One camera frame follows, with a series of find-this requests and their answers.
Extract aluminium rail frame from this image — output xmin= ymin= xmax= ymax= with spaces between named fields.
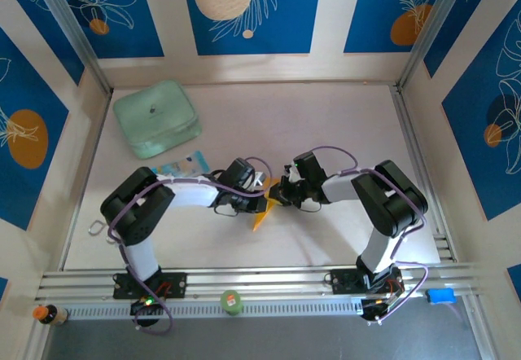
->
xmin=36 ymin=264 xmax=485 ymax=302

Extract grey slotted cable duct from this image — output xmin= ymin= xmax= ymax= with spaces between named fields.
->
xmin=64 ymin=296 xmax=367 ymax=320

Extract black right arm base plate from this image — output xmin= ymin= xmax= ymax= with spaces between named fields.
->
xmin=325 ymin=268 xmax=406 ymax=296

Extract green tape roll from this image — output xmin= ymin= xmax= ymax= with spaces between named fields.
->
xmin=220 ymin=290 xmax=244 ymax=316

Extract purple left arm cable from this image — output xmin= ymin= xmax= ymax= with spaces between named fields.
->
xmin=106 ymin=156 xmax=273 ymax=335

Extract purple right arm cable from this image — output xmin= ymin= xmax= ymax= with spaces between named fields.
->
xmin=311 ymin=145 xmax=431 ymax=324

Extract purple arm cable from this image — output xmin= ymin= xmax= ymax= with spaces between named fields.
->
xmin=106 ymin=156 xmax=273 ymax=335
xmin=311 ymin=145 xmax=431 ymax=324

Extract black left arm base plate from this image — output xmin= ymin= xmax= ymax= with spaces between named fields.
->
xmin=112 ymin=272 xmax=188 ymax=300

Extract blue box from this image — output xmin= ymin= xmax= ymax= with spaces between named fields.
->
xmin=425 ymin=288 xmax=456 ymax=305

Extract brown bottle orange cap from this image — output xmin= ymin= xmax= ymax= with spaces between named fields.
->
xmin=32 ymin=304 xmax=69 ymax=327

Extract light blue packet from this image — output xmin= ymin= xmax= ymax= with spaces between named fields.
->
xmin=151 ymin=151 xmax=211 ymax=176

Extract mint green zip case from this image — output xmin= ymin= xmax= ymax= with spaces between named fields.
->
xmin=112 ymin=81 xmax=204 ymax=160

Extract orange paper sheet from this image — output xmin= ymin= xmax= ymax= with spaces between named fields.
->
xmin=252 ymin=178 xmax=282 ymax=232

